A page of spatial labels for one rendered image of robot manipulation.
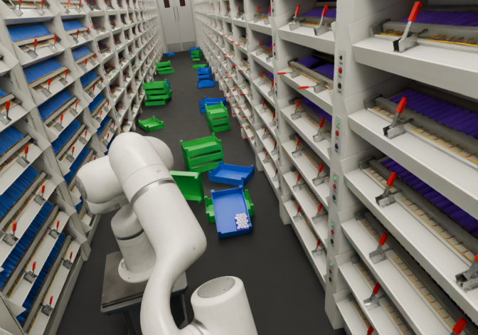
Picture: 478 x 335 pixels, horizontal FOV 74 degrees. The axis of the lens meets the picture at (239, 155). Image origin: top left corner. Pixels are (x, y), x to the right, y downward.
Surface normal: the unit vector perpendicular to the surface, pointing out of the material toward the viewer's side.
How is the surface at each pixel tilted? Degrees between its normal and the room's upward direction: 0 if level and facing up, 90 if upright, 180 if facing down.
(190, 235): 41
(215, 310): 67
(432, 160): 16
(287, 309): 0
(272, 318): 0
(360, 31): 90
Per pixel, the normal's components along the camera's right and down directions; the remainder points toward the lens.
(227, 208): -0.02, -0.66
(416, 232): -0.36, -0.82
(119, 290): -0.11, -0.87
